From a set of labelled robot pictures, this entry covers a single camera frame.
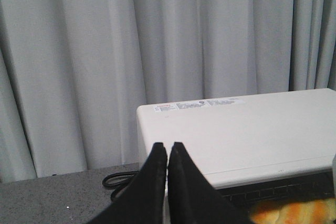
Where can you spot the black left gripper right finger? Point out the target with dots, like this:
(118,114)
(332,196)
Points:
(192,199)

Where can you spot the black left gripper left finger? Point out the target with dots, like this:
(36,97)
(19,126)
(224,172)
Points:
(138,196)

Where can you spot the croissant bread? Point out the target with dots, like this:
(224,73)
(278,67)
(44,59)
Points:
(291,211)

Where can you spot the white Toshiba toaster oven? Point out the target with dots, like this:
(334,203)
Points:
(245,140)

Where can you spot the grey curtain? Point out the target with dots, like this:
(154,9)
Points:
(73,72)

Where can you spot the wire oven rack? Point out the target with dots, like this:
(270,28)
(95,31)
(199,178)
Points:
(302,188)

